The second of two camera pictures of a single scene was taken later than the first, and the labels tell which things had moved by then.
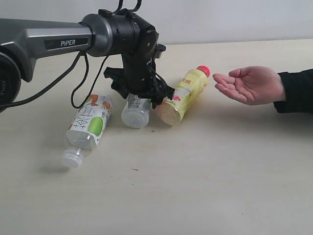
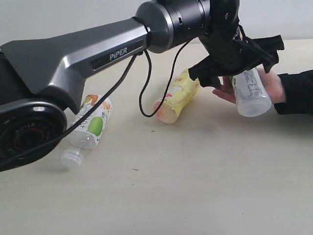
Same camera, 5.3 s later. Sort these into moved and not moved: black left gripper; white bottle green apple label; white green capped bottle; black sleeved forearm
Moved: white green capped bottle; black left gripper
Not moved: white bottle green apple label; black sleeved forearm
